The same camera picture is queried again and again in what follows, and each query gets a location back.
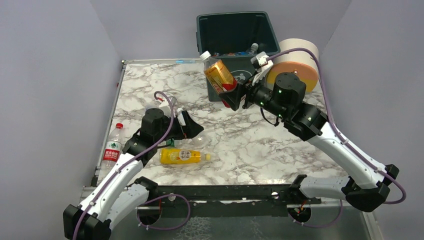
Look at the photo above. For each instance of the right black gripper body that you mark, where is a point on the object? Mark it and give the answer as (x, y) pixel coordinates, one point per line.
(246, 95)

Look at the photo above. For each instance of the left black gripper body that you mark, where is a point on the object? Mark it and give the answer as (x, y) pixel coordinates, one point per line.
(180, 126)

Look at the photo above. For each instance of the red gold label bottle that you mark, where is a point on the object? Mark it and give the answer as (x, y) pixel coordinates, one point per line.
(217, 74)

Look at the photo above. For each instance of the clear bottle blue label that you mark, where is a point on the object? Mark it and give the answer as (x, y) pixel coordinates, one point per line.
(230, 54)

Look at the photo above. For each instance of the clear bottle dark green label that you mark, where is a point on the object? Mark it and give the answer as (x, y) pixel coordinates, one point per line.
(252, 49)

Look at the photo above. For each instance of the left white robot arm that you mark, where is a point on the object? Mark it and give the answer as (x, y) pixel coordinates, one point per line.
(99, 213)

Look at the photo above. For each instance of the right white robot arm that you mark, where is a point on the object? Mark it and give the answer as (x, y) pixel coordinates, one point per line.
(366, 185)

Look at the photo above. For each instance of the dark green trash bin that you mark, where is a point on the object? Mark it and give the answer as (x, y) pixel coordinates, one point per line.
(235, 32)

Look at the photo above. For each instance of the clear bottle green white label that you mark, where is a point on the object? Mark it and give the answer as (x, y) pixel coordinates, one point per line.
(170, 143)

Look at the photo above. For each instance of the clear square jasmine bottle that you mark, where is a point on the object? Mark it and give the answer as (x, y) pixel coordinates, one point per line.
(200, 141)

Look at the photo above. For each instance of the yellow juice bottle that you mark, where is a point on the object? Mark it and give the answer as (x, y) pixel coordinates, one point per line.
(176, 156)

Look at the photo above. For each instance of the small clear water bottle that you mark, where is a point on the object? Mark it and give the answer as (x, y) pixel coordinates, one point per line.
(165, 105)

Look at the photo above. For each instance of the white round drawer cabinet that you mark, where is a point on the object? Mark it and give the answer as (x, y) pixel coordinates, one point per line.
(298, 62)

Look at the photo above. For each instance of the red cap bottle table edge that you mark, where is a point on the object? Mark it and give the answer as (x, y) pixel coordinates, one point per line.
(113, 147)

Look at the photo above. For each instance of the blue tape piece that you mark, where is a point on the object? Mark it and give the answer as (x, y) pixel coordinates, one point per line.
(185, 61)

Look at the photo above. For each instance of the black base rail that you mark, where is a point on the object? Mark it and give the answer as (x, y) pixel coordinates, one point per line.
(216, 201)

